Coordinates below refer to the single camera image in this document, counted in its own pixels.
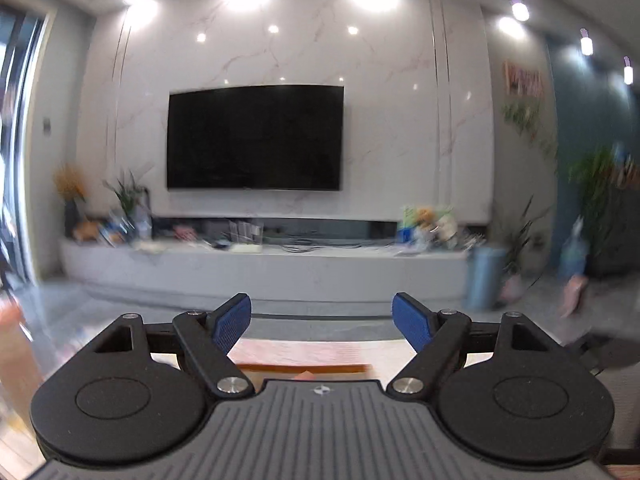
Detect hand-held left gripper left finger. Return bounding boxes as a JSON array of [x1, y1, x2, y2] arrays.
[[92, 293, 255, 398]]

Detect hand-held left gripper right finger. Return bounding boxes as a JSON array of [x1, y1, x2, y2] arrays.
[[386, 292, 555, 401]]

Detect white marble tv console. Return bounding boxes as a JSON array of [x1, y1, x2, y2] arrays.
[[58, 237, 475, 307]]

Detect small pink appliance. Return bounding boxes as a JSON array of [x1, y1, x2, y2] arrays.
[[560, 277, 590, 319]]

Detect white router with antennas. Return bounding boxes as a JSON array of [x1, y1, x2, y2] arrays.
[[229, 219, 264, 254]]

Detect blue round bin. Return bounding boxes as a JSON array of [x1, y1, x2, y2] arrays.
[[466, 246, 507, 311]]

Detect teddy bear photo display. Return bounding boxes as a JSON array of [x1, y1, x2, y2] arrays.
[[396, 204, 460, 252]]

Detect blue water jug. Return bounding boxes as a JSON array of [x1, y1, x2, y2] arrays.
[[559, 217, 592, 282]]

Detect potted long leaf plant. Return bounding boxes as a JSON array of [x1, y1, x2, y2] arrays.
[[502, 199, 551, 303]]

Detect blue snack bags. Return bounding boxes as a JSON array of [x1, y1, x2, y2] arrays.
[[99, 217, 133, 247]]

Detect large leafy floor plant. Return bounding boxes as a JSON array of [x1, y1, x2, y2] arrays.
[[569, 149, 640, 277]]

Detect green plant in glass vase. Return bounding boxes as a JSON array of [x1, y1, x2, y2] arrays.
[[104, 169, 152, 242]]

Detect brown bread loaf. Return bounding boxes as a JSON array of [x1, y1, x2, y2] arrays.
[[72, 220, 101, 243]]

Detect dried flowers in dark vase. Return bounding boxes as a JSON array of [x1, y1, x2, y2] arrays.
[[54, 162, 90, 238]]

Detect hanging vine plant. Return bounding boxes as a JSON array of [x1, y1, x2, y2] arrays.
[[501, 100, 560, 157]]

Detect black cables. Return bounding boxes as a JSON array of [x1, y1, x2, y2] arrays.
[[281, 237, 362, 254]]

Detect black wall television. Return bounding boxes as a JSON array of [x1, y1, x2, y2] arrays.
[[166, 85, 345, 192]]

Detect framed wall picture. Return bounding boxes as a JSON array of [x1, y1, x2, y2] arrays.
[[504, 60, 546, 99]]

